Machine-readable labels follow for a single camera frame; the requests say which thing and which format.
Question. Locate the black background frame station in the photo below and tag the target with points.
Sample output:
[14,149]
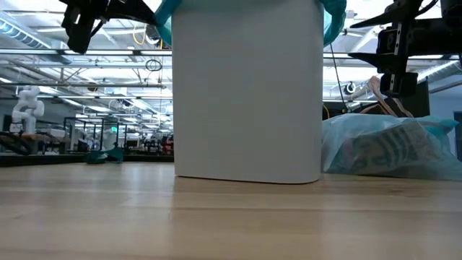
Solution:
[102,133]

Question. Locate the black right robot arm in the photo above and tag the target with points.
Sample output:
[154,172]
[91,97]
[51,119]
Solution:
[440,36]

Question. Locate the teal bag stack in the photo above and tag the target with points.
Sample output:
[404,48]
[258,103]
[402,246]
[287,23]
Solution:
[335,21]

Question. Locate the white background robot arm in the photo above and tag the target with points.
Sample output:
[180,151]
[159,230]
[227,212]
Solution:
[27,104]

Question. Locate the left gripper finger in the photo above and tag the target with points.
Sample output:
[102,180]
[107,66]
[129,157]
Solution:
[130,11]

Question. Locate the crumpled teal bag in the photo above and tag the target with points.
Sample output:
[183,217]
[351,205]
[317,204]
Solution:
[108,156]

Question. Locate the light blue trash bag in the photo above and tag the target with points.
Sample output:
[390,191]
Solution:
[343,144]

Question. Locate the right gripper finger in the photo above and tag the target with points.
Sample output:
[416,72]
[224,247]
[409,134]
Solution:
[375,59]
[382,20]

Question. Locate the white plastic trash bin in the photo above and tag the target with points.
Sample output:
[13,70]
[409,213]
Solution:
[245,90]

